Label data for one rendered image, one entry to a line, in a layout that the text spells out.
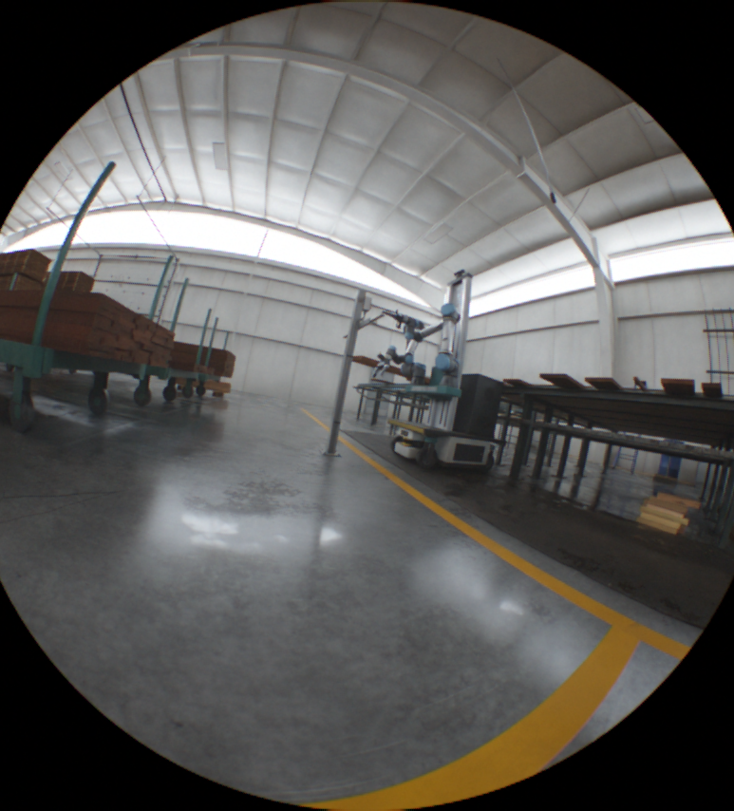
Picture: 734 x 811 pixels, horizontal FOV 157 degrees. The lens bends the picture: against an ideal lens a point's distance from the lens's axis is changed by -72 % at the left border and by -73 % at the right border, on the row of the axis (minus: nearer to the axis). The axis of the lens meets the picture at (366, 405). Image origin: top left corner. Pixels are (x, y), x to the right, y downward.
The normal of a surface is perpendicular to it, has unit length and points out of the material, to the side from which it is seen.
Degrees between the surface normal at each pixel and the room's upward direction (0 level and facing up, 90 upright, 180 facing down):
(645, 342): 86
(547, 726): 0
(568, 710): 0
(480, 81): 176
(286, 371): 89
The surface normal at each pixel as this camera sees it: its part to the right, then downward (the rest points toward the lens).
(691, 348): -0.92, -0.19
